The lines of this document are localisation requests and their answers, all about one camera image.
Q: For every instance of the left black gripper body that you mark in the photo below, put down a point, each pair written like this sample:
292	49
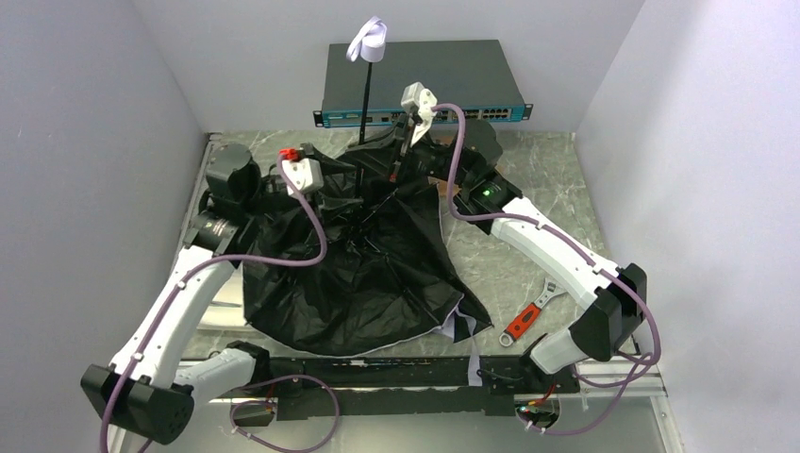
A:
307	151

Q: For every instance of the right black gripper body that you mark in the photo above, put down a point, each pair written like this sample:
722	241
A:
404	134

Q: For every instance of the black folding umbrella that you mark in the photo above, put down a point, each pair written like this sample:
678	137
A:
386	278

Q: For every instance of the beige umbrella case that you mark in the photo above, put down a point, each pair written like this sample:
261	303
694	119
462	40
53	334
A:
223	316

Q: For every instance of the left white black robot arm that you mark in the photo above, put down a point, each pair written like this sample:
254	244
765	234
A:
143	391

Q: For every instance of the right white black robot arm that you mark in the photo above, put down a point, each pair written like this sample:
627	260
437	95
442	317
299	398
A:
611	298

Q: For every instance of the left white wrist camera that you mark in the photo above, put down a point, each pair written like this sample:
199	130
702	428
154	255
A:
300	174

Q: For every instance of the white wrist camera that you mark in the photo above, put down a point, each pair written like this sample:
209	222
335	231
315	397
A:
418	102
300	174

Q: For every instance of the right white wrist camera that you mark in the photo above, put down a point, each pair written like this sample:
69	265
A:
418	102

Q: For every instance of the teal grey network switch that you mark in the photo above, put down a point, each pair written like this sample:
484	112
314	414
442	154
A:
474	75

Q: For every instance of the red handled adjustable wrench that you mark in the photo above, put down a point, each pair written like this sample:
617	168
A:
518	326

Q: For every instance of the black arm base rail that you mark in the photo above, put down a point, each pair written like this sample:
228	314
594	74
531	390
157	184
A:
390	386

